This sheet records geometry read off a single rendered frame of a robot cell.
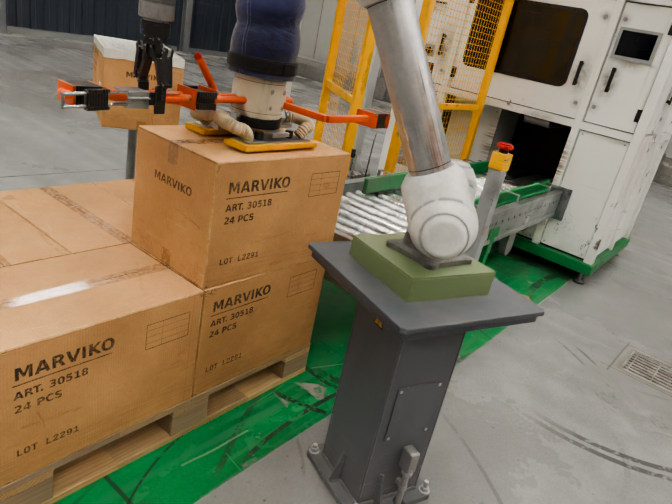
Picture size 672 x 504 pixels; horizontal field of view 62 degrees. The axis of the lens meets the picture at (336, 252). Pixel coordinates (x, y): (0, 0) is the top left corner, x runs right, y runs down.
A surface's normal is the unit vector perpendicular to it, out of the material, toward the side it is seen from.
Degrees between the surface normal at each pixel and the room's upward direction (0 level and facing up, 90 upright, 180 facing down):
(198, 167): 90
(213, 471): 0
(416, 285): 90
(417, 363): 90
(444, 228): 99
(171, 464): 0
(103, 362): 90
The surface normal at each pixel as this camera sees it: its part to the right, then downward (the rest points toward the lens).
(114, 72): 0.43, 0.42
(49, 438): 0.76, 0.38
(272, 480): 0.19, -0.91
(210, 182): -0.64, 0.18
